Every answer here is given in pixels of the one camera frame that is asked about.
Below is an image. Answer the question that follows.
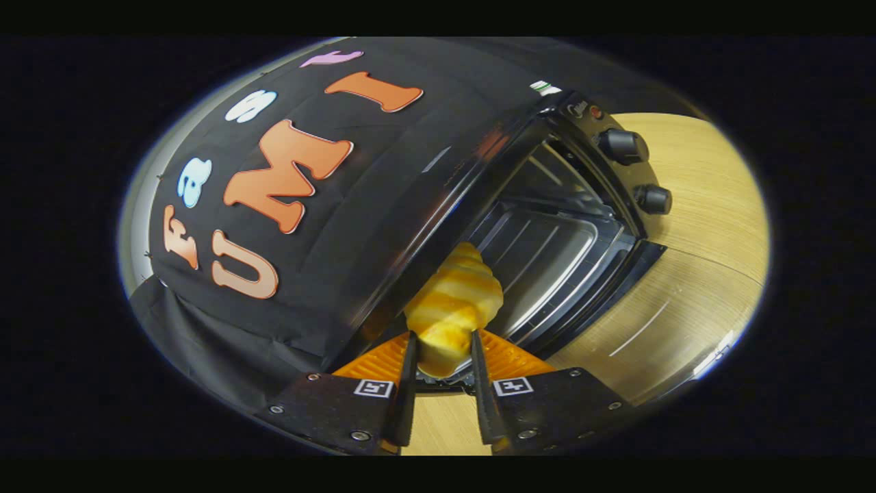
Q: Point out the black toaster oven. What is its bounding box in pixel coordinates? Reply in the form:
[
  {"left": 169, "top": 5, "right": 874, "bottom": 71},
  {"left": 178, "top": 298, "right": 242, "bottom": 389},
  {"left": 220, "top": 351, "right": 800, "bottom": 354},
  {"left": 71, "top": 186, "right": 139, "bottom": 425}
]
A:
[{"left": 328, "top": 89, "right": 767, "bottom": 408}]

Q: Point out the golden croissant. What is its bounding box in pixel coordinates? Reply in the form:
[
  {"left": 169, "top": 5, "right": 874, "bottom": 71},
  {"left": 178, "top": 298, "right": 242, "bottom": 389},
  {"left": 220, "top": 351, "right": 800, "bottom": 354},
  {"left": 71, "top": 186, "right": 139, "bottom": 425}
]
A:
[{"left": 404, "top": 241, "right": 505, "bottom": 379}]

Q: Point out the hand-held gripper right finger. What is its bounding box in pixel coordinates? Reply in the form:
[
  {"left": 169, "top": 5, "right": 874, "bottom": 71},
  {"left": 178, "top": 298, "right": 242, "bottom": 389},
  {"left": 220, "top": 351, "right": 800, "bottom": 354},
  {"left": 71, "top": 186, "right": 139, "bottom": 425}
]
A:
[{"left": 469, "top": 329, "right": 634, "bottom": 456}]

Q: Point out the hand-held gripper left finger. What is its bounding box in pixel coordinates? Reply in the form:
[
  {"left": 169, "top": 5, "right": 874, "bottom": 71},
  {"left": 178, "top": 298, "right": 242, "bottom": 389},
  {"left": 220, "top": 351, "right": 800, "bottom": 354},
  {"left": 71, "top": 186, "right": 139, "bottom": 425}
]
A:
[{"left": 257, "top": 331, "right": 420, "bottom": 456}]

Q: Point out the black backdrop cloth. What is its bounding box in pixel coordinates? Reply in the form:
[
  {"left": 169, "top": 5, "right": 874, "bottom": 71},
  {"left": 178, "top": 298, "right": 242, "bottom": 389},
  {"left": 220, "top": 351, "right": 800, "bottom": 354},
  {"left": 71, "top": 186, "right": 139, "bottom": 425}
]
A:
[{"left": 130, "top": 38, "right": 569, "bottom": 412}]

